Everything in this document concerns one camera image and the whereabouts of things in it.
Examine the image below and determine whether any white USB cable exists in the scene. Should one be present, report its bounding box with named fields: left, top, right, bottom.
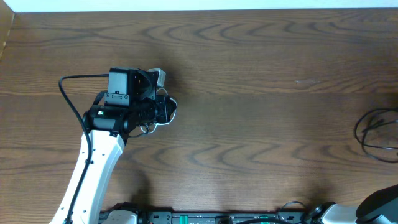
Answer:
left=139, top=87, right=178, bottom=134

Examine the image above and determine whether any thin black cable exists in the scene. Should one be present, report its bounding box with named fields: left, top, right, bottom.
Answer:
left=354, top=107, right=398, bottom=164

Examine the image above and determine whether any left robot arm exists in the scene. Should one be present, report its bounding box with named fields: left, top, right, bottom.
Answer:
left=52, top=67, right=177, bottom=223

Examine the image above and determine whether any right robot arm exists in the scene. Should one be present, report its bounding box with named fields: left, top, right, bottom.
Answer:
left=320, top=185, right=397, bottom=224

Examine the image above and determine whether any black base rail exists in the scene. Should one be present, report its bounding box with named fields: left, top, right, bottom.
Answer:
left=98, top=201, right=325, bottom=224

